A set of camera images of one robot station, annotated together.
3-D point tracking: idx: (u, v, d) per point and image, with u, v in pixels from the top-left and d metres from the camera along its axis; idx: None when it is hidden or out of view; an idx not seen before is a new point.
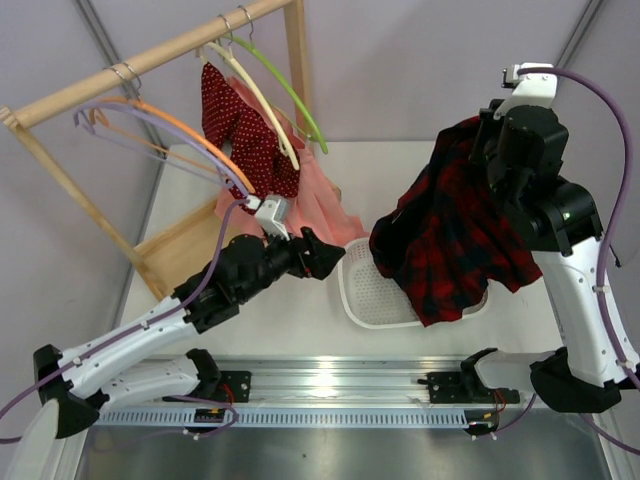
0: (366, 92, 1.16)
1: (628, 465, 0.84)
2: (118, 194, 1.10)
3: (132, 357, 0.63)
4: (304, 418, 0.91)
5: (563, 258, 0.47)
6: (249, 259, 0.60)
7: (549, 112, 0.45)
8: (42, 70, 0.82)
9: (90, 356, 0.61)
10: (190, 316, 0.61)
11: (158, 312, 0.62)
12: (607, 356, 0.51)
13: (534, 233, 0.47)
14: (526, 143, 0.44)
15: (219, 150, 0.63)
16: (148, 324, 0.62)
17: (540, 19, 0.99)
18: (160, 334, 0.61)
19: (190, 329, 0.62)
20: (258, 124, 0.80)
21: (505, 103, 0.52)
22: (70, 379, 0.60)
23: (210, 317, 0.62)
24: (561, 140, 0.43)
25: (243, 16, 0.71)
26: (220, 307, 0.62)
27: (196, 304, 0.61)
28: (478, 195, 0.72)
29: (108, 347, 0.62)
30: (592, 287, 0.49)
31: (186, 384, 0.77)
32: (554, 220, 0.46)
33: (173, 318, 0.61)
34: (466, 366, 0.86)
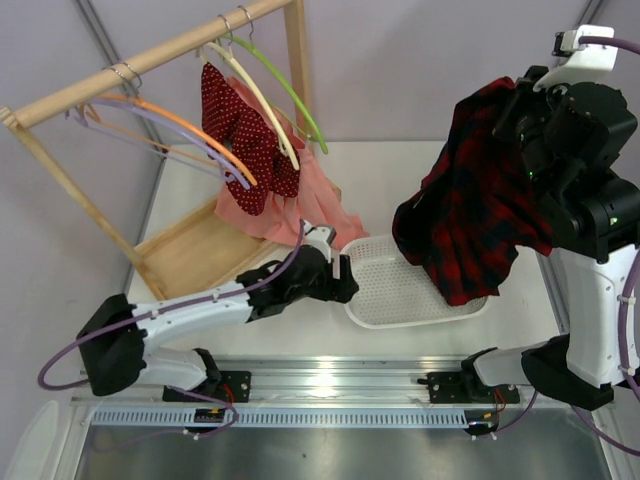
0: (366, 91, 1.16)
1: (628, 465, 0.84)
2: (118, 194, 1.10)
3: (194, 322, 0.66)
4: (304, 418, 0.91)
5: (599, 265, 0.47)
6: (314, 262, 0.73)
7: (619, 100, 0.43)
8: (42, 70, 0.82)
9: (165, 311, 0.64)
10: (252, 301, 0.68)
11: (225, 289, 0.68)
12: (611, 361, 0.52)
13: (574, 232, 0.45)
14: (585, 131, 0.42)
15: (217, 143, 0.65)
16: (218, 296, 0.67)
17: (539, 19, 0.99)
18: (227, 309, 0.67)
19: (244, 314, 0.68)
20: (258, 124, 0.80)
21: (555, 72, 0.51)
22: (145, 328, 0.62)
23: (263, 308, 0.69)
24: (626, 132, 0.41)
25: (243, 16, 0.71)
26: (274, 301, 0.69)
27: (256, 292, 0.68)
28: (501, 168, 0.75)
29: (185, 306, 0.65)
30: (617, 296, 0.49)
31: (195, 377, 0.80)
32: (599, 219, 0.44)
33: (239, 297, 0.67)
34: (467, 365, 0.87)
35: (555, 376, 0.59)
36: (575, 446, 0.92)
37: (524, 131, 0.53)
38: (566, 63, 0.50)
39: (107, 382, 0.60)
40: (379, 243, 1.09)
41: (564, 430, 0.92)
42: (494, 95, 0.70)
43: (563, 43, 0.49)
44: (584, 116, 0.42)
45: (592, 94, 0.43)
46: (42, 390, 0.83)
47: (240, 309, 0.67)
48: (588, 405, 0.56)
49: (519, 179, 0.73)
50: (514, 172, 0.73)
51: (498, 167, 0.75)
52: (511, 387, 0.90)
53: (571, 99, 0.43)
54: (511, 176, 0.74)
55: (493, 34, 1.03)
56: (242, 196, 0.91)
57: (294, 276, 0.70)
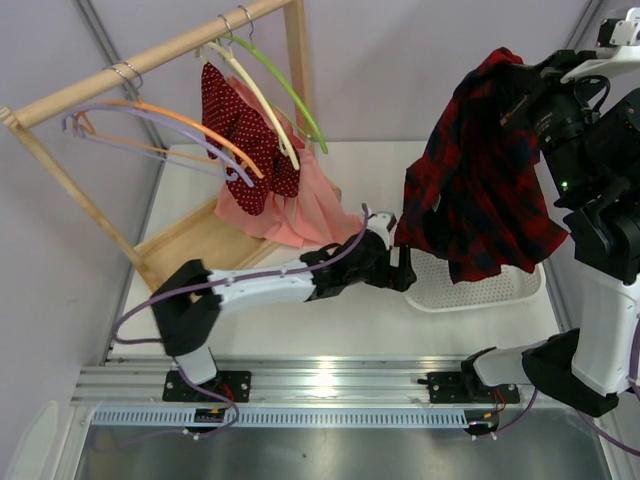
0: (367, 91, 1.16)
1: (628, 465, 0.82)
2: (118, 193, 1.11)
3: (262, 296, 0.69)
4: (304, 418, 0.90)
5: (624, 285, 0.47)
6: (373, 247, 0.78)
7: None
8: (43, 70, 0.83)
9: (239, 281, 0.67)
10: (316, 278, 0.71)
11: (292, 266, 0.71)
12: (621, 372, 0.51)
13: (604, 251, 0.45)
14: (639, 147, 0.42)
15: (217, 137, 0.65)
16: (285, 272, 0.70)
17: (538, 18, 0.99)
18: (290, 285, 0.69)
19: (302, 294, 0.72)
20: (258, 124, 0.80)
21: (595, 68, 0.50)
22: (220, 293, 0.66)
23: (322, 289, 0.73)
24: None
25: (243, 16, 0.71)
26: (336, 282, 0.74)
27: (317, 273, 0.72)
28: (492, 154, 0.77)
29: (256, 278, 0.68)
30: (636, 314, 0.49)
31: (203, 371, 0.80)
32: (632, 238, 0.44)
33: (302, 275, 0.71)
34: (467, 366, 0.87)
35: (562, 379, 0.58)
36: (576, 447, 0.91)
37: (550, 130, 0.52)
38: (612, 55, 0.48)
39: (177, 341, 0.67)
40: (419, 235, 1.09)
41: (564, 432, 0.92)
42: (492, 72, 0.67)
43: (615, 36, 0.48)
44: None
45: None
46: (42, 390, 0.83)
47: (302, 287, 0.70)
48: (593, 412, 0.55)
49: (507, 167, 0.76)
50: (504, 158, 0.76)
51: (487, 152, 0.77)
52: (511, 388, 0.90)
53: (630, 110, 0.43)
54: (501, 162, 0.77)
55: (492, 34, 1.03)
56: (243, 196, 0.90)
57: (355, 260, 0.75)
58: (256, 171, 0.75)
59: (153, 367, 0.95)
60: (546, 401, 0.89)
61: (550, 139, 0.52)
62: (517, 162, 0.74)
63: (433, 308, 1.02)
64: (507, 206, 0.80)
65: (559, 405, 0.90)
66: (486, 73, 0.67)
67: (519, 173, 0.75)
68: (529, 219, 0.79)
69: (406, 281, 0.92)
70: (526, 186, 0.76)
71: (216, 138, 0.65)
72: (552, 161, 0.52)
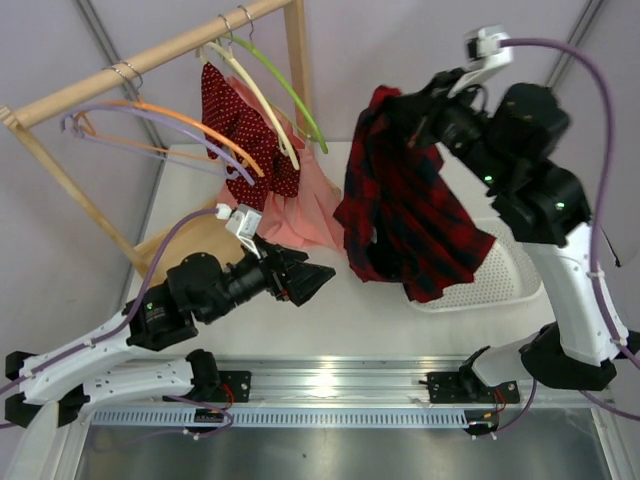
0: (366, 91, 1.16)
1: (628, 465, 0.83)
2: (118, 194, 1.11)
3: (84, 371, 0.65)
4: (303, 418, 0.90)
5: (559, 248, 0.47)
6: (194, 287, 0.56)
7: (549, 94, 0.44)
8: (43, 71, 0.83)
9: (42, 370, 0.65)
10: (133, 339, 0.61)
11: (106, 331, 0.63)
12: (601, 337, 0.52)
13: (529, 227, 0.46)
14: (530, 135, 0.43)
15: (218, 135, 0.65)
16: (94, 343, 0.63)
17: (539, 19, 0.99)
18: (105, 354, 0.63)
19: (136, 350, 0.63)
20: (258, 124, 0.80)
21: (471, 77, 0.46)
22: (24, 390, 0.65)
23: (158, 336, 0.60)
24: (562, 130, 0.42)
25: (243, 16, 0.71)
26: (171, 328, 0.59)
27: (142, 325, 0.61)
28: (405, 175, 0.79)
29: (62, 362, 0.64)
30: (586, 273, 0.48)
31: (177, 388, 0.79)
32: (548, 211, 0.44)
33: (117, 341, 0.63)
34: (467, 371, 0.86)
35: (557, 367, 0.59)
36: (576, 447, 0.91)
37: (457, 139, 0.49)
38: (481, 69, 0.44)
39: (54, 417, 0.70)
40: None
41: (565, 431, 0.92)
42: (381, 109, 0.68)
43: (480, 48, 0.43)
44: (526, 121, 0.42)
45: (528, 97, 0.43)
46: None
47: (120, 351, 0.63)
48: (596, 386, 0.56)
49: (419, 185, 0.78)
50: (414, 177, 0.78)
51: (400, 175, 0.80)
52: (511, 387, 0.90)
53: (510, 103, 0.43)
54: (413, 181, 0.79)
55: None
56: (242, 195, 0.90)
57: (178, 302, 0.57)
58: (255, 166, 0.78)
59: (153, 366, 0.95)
60: (546, 401, 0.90)
61: (461, 146, 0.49)
62: (425, 178, 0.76)
63: (432, 308, 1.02)
64: (431, 221, 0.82)
65: (560, 405, 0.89)
66: (378, 110, 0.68)
67: (429, 186, 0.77)
68: (452, 230, 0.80)
69: (295, 289, 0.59)
70: (442, 196, 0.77)
71: (215, 133, 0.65)
72: (472, 165, 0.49)
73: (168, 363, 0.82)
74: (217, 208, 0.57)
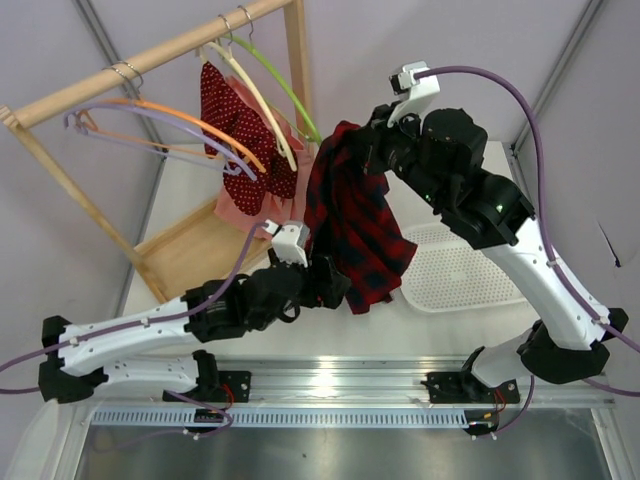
0: (365, 91, 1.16)
1: (628, 465, 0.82)
2: (118, 194, 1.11)
3: (127, 349, 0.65)
4: (303, 418, 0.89)
5: (512, 248, 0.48)
6: (280, 291, 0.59)
7: (463, 113, 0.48)
8: (43, 70, 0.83)
9: (88, 339, 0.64)
10: (191, 326, 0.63)
11: (163, 312, 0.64)
12: (582, 320, 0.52)
13: (477, 235, 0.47)
14: (452, 152, 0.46)
15: (217, 136, 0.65)
16: (149, 323, 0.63)
17: (539, 18, 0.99)
18: (159, 335, 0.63)
19: (189, 337, 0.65)
20: (258, 124, 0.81)
21: (400, 106, 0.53)
22: (64, 357, 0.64)
23: (214, 330, 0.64)
24: (481, 144, 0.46)
25: (243, 16, 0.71)
26: (229, 323, 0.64)
27: (201, 314, 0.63)
28: (355, 199, 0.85)
29: (110, 335, 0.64)
30: (546, 263, 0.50)
31: (183, 385, 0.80)
32: (492, 217, 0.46)
33: (174, 325, 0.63)
34: (468, 376, 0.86)
35: (561, 365, 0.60)
36: (576, 446, 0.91)
37: (399, 162, 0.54)
38: (408, 99, 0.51)
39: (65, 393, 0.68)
40: (425, 249, 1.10)
41: (564, 431, 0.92)
42: (343, 141, 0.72)
43: (401, 82, 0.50)
44: (447, 141, 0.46)
45: (445, 119, 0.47)
46: None
47: (176, 335, 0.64)
48: (596, 368, 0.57)
49: (369, 208, 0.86)
50: (365, 202, 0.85)
51: (351, 199, 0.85)
52: (511, 387, 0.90)
53: (429, 130, 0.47)
54: (362, 205, 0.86)
55: (491, 34, 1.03)
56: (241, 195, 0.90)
57: (256, 300, 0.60)
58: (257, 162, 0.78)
59: None
60: (546, 401, 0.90)
61: (403, 169, 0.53)
62: (374, 203, 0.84)
63: (431, 309, 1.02)
64: (373, 239, 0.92)
65: (559, 405, 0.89)
66: (338, 143, 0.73)
67: (378, 210, 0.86)
68: (391, 246, 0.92)
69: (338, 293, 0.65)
70: (387, 218, 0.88)
71: (215, 131, 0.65)
72: (413, 184, 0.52)
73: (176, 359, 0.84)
74: (266, 224, 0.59)
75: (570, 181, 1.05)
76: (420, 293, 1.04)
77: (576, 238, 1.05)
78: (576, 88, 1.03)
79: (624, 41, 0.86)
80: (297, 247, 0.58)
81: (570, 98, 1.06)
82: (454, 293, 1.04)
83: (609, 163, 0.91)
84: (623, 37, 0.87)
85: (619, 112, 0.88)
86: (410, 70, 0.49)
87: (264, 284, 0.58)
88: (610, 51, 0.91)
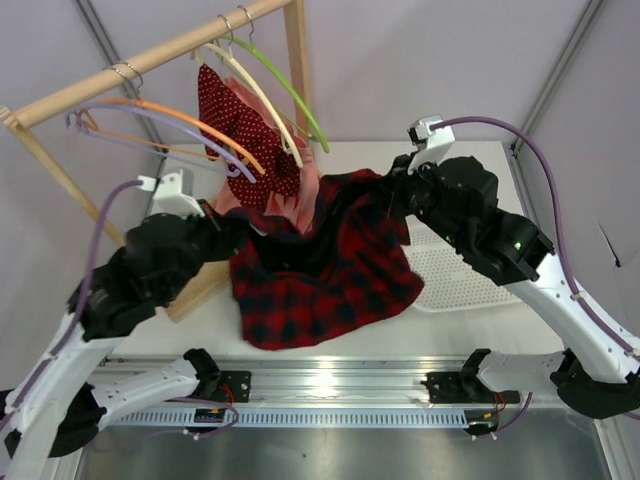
0: (366, 90, 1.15)
1: (628, 465, 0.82)
2: (117, 194, 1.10)
3: (62, 385, 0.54)
4: (304, 418, 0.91)
5: (532, 282, 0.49)
6: (162, 242, 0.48)
7: (472, 163, 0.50)
8: (42, 71, 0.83)
9: (21, 401, 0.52)
10: (88, 332, 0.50)
11: (57, 337, 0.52)
12: (615, 353, 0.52)
13: (498, 272, 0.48)
14: (464, 197, 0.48)
15: (215, 132, 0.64)
16: (54, 353, 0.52)
17: (539, 18, 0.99)
18: (72, 358, 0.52)
19: (103, 343, 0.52)
20: (258, 123, 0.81)
21: (415, 157, 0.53)
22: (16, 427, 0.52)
23: (114, 320, 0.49)
24: (493, 187, 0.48)
25: (243, 16, 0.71)
26: (127, 307, 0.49)
27: (90, 314, 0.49)
28: (363, 232, 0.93)
29: (32, 386, 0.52)
30: (570, 296, 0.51)
31: (185, 385, 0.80)
32: (512, 255, 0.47)
33: (74, 341, 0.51)
34: (468, 376, 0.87)
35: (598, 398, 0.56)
36: (577, 446, 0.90)
37: (419, 206, 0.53)
38: (425, 149, 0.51)
39: (68, 438, 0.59)
40: (427, 253, 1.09)
41: (565, 431, 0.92)
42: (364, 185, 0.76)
43: (417, 132, 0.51)
44: (459, 188, 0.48)
45: (456, 168, 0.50)
46: None
47: (86, 350, 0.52)
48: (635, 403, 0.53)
49: (377, 242, 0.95)
50: (374, 238, 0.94)
51: (359, 232, 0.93)
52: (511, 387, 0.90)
53: (443, 179, 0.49)
54: (375, 245, 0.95)
55: (491, 35, 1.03)
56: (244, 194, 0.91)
57: (143, 267, 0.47)
58: (256, 165, 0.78)
59: (154, 363, 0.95)
60: (546, 401, 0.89)
61: (424, 211, 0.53)
62: (386, 242, 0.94)
63: (433, 309, 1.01)
64: (378, 265, 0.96)
65: (559, 405, 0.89)
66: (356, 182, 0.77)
67: (390, 248, 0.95)
68: (394, 271, 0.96)
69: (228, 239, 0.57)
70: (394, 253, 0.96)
71: (214, 132, 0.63)
72: (432, 225, 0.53)
73: (164, 368, 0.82)
74: (139, 181, 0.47)
75: (570, 182, 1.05)
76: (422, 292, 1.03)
77: (576, 239, 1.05)
78: (577, 88, 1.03)
79: (624, 42, 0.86)
80: (186, 198, 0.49)
81: (571, 98, 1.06)
82: (457, 293, 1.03)
83: (610, 163, 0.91)
84: (624, 38, 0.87)
85: (619, 113, 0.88)
86: (423, 121, 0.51)
87: (140, 242, 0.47)
88: (609, 52, 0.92)
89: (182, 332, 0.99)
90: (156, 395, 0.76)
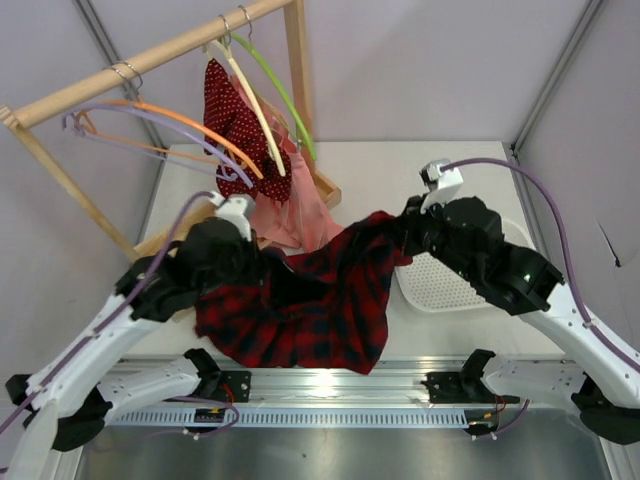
0: (366, 90, 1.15)
1: (628, 464, 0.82)
2: (117, 194, 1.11)
3: (95, 368, 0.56)
4: (304, 418, 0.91)
5: (544, 312, 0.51)
6: (221, 238, 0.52)
7: (474, 201, 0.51)
8: (42, 71, 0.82)
9: (50, 381, 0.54)
10: (137, 311, 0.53)
11: (103, 315, 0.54)
12: (632, 378, 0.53)
13: (510, 302, 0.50)
14: (471, 235, 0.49)
15: (218, 137, 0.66)
16: (97, 331, 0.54)
17: (539, 18, 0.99)
18: (112, 338, 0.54)
19: (142, 326, 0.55)
20: (251, 124, 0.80)
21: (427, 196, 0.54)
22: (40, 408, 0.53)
23: (161, 306, 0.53)
24: (497, 223, 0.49)
25: (242, 16, 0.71)
26: (176, 291, 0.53)
27: (141, 295, 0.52)
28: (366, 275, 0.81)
29: (66, 364, 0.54)
30: (582, 324, 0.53)
31: (186, 384, 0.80)
32: (522, 287, 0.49)
33: (118, 320, 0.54)
34: (468, 375, 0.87)
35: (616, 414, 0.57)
36: (577, 446, 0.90)
37: (432, 243, 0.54)
38: (435, 190, 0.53)
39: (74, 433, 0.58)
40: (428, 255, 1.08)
41: (565, 431, 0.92)
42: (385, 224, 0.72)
43: (428, 173, 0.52)
44: (464, 226, 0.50)
45: (459, 205, 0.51)
46: None
47: (127, 331, 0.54)
48: None
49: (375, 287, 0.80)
50: (374, 282, 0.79)
51: (363, 272, 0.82)
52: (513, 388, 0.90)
53: (449, 218, 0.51)
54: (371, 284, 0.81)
55: (490, 35, 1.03)
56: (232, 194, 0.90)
57: (198, 260, 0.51)
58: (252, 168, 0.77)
59: (153, 363, 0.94)
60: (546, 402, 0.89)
61: (437, 247, 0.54)
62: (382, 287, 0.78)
63: (434, 309, 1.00)
64: (365, 320, 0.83)
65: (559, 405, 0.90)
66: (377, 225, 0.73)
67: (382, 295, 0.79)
68: (377, 328, 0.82)
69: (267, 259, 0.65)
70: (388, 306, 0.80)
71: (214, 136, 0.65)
72: (446, 262, 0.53)
73: (164, 367, 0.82)
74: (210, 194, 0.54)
75: (571, 182, 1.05)
76: (423, 293, 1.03)
77: (576, 239, 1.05)
78: (577, 88, 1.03)
79: (624, 42, 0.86)
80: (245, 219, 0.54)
81: (571, 98, 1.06)
82: (458, 294, 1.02)
83: (610, 163, 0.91)
84: (624, 37, 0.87)
85: (620, 112, 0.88)
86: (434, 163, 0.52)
87: (203, 238, 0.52)
88: (609, 51, 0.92)
89: (182, 332, 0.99)
90: (158, 393, 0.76)
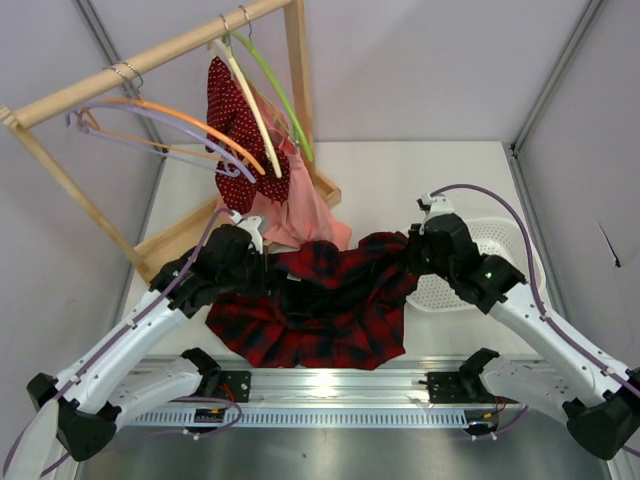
0: (366, 90, 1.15)
1: (627, 465, 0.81)
2: (118, 194, 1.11)
3: (129, 361, 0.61)
4: (304, 418, 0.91)
5: (503, 304, 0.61)
6: (240, 237, 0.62)
7: (454, 215, 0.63)
8: (42, 71, 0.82)
9: (88, 369, 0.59)
10: (175, 302, 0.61)
11: (140, 308, 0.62)
12: (589, 370, 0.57)
13: (475, 297, 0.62)
14: (443, 240, 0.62)
15: (220, 135, 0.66)
16: (135, 322, 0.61)
17: (539, 19, 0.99)
18: (151, 327, 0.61)
19: (177, 317, 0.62)
20: (250, 124, 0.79)
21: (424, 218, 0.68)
22: (75, 397, 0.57)
23: (194, 298, 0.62)
24: (463, 230, 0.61)
25: (242, 16, 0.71)
26: (207, 285, 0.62)
27: (176, 290, 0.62)
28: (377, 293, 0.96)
29: (103, 356, 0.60)
30: (539, 317, 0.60)
31: (189, 383, 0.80)
32: (483, 283, 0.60)
33: (158, 310, 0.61)
34: (467, 370, 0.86)
35: (607, 434, 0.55)
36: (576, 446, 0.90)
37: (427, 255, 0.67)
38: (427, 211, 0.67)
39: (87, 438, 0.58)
40: None
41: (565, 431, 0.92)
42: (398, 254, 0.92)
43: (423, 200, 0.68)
44: (437, 232, 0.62)
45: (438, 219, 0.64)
46: None
47: (164, 321, 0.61)
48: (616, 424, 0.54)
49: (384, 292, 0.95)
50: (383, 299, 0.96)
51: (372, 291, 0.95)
52: None
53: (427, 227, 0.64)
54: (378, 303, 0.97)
55: (490, 35, 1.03)
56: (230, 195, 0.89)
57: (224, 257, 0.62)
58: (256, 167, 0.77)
59: (153, 363, 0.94)
60: None
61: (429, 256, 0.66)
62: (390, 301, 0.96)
63: (433, 308, 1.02)
64: (369, 329, 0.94)
65: None
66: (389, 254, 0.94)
67: (390, 308, 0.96)
68: (377, 320, 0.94)
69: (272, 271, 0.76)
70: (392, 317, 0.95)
71: (215, 133, 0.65)
72: (438, 268, 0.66)
73: (164, 368, 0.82)
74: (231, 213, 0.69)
75: (571, 183, 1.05)
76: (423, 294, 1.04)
77: (576, 239, 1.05)
78: (577, 88, 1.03)
79: (624, 43, 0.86)
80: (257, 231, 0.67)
81: (571, 99, 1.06)
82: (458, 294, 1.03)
83: (610, 163, 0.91)
84: (624, 37, 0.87)
85: (619, 112, 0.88)
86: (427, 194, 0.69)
87: (226, 237, 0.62)
88: (609, 51, 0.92)
89: (182, 332, 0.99)
90: (163, 395, 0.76)
